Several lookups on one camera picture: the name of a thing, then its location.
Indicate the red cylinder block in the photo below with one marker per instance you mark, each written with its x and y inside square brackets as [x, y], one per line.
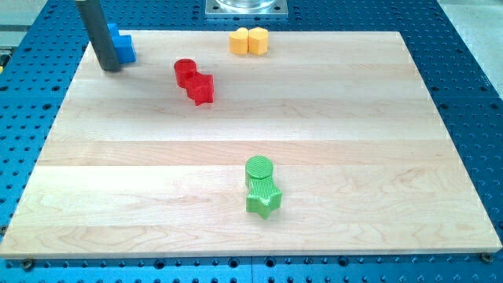
[185, 69]

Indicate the green cylinder block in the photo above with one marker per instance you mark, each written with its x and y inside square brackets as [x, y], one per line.
[258, 168]

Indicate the yellow heart block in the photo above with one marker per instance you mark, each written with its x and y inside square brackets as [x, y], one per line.
[238, 41]

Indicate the green star block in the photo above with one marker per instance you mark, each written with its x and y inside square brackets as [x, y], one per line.
[263, 196]

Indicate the yellow hexagon block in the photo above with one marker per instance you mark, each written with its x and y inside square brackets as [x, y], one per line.
[258, 41]

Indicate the blue block right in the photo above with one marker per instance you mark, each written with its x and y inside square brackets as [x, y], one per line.
[124, 48]

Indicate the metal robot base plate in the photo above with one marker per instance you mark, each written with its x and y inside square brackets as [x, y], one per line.
[241, 8]

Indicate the left board clamp screw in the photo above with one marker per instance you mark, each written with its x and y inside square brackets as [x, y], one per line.
[27, 264]

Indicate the red star block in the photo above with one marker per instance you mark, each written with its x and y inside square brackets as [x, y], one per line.
[200, 88]

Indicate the board clamp screw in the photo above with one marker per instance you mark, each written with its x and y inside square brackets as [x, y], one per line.
[486, 257]
[27, 264]

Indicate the right board clamp screw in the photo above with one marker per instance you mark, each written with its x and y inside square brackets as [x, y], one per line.
[486, 257]

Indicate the wooden board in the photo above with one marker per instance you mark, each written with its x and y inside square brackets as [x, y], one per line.
[133, 168]

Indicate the blue block behind stick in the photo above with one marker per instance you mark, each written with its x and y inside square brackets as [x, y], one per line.
[113, 29]

